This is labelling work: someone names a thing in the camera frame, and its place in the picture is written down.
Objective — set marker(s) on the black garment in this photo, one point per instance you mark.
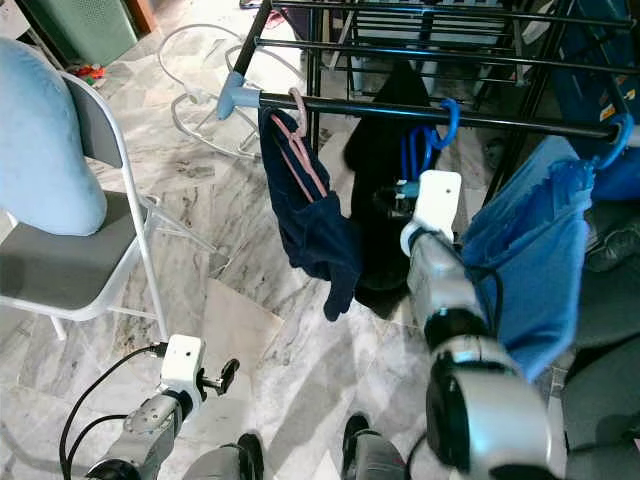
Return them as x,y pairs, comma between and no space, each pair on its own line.
375,180

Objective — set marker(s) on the blue plastic hanger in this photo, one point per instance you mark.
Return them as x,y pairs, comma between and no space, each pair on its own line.
622,140
454,120

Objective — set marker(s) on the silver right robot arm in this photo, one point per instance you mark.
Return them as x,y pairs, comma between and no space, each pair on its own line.
490,410

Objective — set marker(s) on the pink plastic hanger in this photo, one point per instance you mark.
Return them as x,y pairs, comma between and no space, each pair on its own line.
303,110

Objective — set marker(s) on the left robot leg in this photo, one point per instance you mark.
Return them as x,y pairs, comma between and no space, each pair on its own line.
230,460

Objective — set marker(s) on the navy hanging garment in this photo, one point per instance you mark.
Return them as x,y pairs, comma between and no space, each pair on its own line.
310,240

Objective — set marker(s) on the blue hanging garment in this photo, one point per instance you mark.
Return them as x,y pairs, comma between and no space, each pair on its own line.
530,240

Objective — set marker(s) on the white grey folding chair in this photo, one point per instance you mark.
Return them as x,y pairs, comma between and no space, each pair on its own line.
50,270

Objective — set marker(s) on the pile of floor clothes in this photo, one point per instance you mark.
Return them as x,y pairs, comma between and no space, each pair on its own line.
260,10

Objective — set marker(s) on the grey sofa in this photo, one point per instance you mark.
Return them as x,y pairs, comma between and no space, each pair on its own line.
605,330

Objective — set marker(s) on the large blue storage box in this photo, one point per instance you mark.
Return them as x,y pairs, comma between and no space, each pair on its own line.
600,60

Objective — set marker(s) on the light blue pillow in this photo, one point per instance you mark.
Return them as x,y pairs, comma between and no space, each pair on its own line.
50,140

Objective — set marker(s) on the small colourful toy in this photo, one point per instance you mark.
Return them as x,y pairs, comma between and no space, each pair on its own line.
90,73

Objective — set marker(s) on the green perforated cabinet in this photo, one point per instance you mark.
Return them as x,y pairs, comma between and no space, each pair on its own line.
85,30

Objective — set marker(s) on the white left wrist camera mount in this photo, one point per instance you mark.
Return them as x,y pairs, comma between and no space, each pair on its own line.
182,365

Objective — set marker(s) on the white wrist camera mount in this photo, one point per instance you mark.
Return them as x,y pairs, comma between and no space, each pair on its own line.
440,205
182,365

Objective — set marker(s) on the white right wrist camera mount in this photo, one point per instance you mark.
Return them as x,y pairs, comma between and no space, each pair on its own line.
440,205

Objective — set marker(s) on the white baby bouncer frame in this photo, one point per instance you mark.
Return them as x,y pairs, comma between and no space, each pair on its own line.
198,97

